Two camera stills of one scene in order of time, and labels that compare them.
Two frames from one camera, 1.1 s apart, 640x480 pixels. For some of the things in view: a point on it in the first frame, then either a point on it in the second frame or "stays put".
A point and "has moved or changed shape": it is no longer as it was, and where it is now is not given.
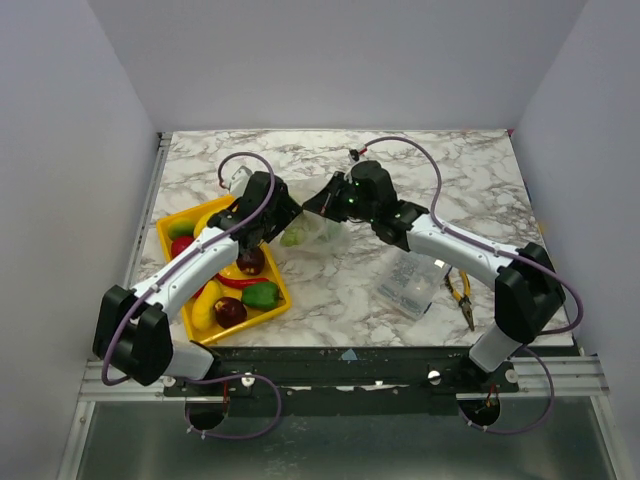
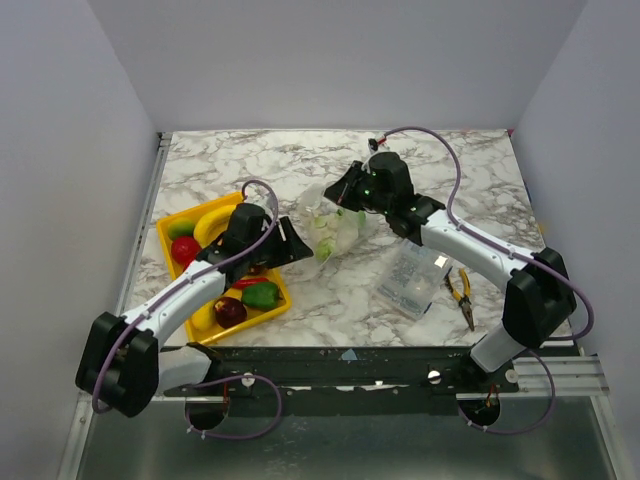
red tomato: [180, 243] stays put
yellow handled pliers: [464, 301] stays put
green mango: [180, 227] stays put
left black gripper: [288, 211] → [291, 249]
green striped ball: [293, 236] has moved or changed shape
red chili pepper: [237, 283] stays put
